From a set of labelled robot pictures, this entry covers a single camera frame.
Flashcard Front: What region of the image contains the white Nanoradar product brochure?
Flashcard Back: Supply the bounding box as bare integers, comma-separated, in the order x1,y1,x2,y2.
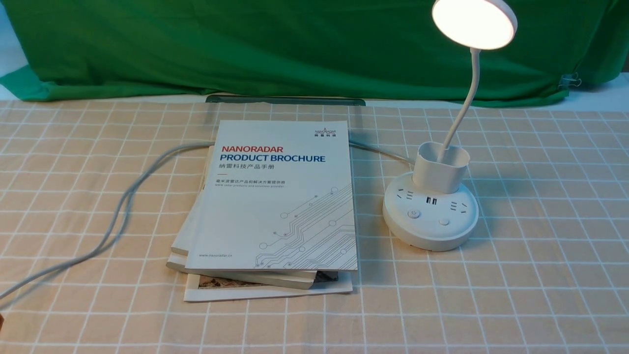
186,119,359,271

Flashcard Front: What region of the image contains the bottom white magazine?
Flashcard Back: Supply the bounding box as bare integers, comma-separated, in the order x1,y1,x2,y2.
183,272,353,303

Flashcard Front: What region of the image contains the green backdrop cloth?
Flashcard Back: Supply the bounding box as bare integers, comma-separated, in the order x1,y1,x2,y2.
1,0,628,107

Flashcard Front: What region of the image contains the white middle book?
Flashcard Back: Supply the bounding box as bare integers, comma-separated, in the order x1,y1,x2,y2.
166,146,317,290

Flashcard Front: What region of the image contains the beige checked tablecloth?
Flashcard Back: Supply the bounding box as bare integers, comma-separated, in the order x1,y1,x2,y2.
0,101,629,354

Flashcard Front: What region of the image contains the white desk lamp with sockets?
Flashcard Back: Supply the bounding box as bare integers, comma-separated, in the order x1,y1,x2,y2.
382,0,517,252

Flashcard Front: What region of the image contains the metal binder clip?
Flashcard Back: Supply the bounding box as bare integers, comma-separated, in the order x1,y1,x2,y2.
558,72,582,89

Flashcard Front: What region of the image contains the grey power cable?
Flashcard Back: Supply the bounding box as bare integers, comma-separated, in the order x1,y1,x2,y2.
0,140,416,301

